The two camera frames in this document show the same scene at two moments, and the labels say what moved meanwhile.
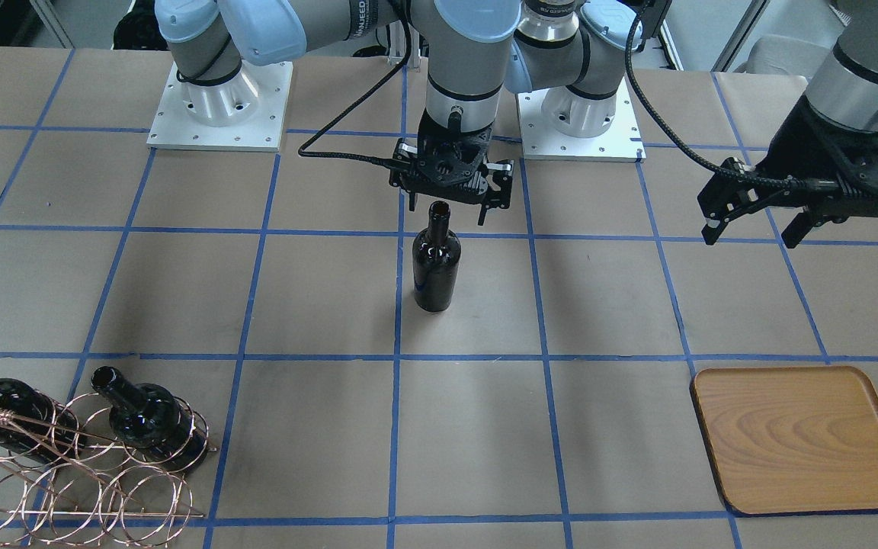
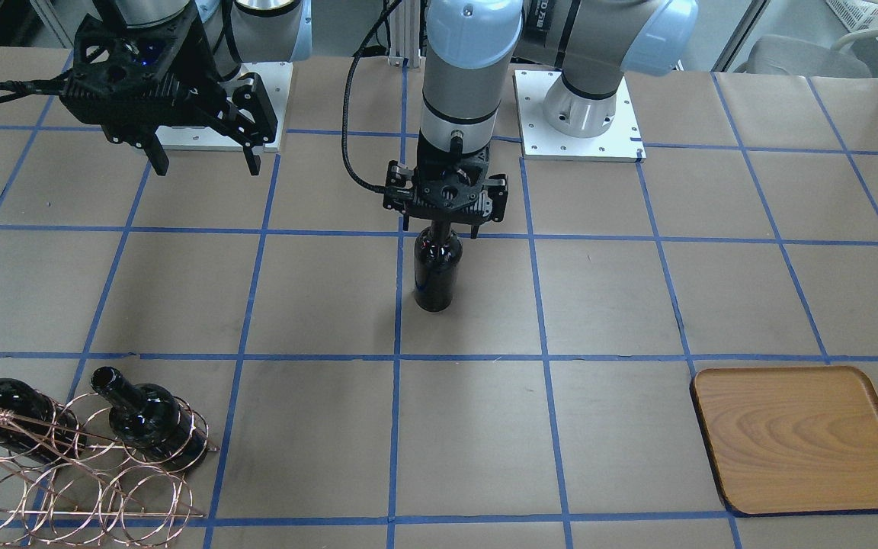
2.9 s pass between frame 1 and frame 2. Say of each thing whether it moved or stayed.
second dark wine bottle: stayed
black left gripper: moved
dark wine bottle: stayed
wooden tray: stayed
